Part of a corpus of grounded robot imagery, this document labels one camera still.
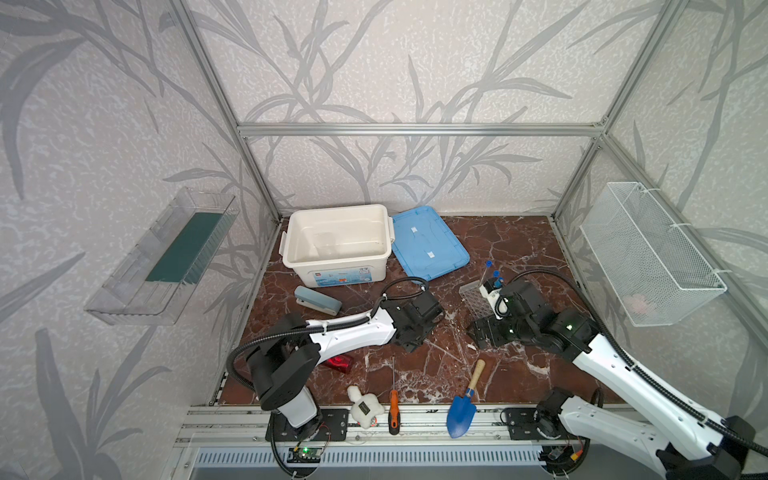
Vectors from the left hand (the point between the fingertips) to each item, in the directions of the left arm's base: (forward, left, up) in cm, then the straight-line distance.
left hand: (434, 324), depth 84 cm
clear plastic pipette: (-5, -2, -7) cm, 9 cm away
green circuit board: (-30, +33, -8) cm, 45 cm away
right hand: (-1, -11, +9) cm, 14 cm away
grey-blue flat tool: (+10, +38, -4) cm, 39 cm away
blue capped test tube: (+1, -12, +24) cm, 27 cm away
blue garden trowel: (-21, -6, -5) cm, 22 cm away
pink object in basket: (0, -49, +14) cm, 51 cm away
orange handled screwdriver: (-23, +11, -4) cm, 25 cm away
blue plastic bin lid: (+35, 0, -8) cm, 36 cm away
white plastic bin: (+30, +33, -2) cm, 44 cm away
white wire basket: (-1, -43, +29) cm, 52 cm away
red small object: (-10, +26, -3) cm, 28 cm away
